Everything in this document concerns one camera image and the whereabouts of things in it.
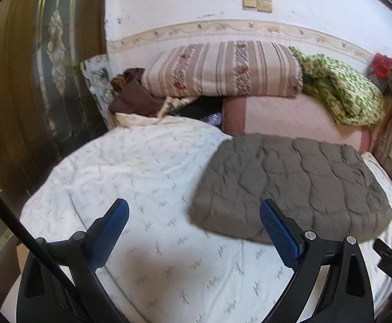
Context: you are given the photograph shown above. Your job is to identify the olive quilted hooded jacket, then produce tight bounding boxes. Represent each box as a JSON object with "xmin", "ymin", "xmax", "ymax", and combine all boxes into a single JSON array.
[{"xmin": 189, "ymin": 134, "xmax": 392, "ymax": 244}]

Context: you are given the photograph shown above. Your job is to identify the white leaf-print bed quilt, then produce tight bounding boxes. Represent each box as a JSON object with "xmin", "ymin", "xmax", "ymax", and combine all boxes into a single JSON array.
[{"xmin": 20, "ymin": 117, "xmax": 392, "ymax": 322}]

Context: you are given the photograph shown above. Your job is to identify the pink folded blanket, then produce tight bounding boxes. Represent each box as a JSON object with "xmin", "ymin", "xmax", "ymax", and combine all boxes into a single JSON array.
[{"xmin": 221, "ymin": 93, "xmax": 370, "ymax": 152}]

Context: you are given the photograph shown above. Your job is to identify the brown garment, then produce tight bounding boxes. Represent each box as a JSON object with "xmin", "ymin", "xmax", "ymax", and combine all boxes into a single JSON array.
[{"xmin": 108, "ymin": 68, "xmax": 164, "ymax": 117}]

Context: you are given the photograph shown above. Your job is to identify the dark wooden wardrobe door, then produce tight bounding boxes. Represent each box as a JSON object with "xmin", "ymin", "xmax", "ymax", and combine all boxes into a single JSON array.
[{"xmin": 0, "ymin": 0, "xmax": 107, "ymax": 213}]

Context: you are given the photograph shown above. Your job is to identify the green white patterned blanket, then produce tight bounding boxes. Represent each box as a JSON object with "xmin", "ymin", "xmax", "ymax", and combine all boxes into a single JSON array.
[{"xmin": 290, "ymin": 47, "xmax": 386, "ymax": 127}]

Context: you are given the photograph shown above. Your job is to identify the black garment under quilt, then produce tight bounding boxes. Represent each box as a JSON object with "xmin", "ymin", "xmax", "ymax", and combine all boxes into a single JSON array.
[{"xmin": 175, "ymin": 96, "xmax": 224, "ymax": 121}]

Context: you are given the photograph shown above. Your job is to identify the white floral pillow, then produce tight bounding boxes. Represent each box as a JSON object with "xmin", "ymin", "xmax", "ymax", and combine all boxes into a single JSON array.
[{"xmin": 80, "ymin": 54, "xmax": 116, "ymax": 130}]

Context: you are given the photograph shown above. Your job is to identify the striped floral folded quilt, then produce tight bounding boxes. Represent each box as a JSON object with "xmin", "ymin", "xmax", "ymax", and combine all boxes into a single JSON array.
[{"xmin": 142, "ymin": 41, "xmax": 303, "ymax": 98}]

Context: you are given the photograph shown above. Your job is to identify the red cloth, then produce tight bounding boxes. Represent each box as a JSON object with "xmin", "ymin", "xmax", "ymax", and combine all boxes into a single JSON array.
[{"xmin": 371, "ymin": 53, "xmax": 392, "ymax": 79}]

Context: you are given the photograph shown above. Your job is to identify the gold wall switch plates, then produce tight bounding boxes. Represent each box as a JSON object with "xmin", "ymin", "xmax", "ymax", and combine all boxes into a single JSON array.
[{"xmin": 242, "ymin": 0, "xmax": 273, "ymax": 13}]

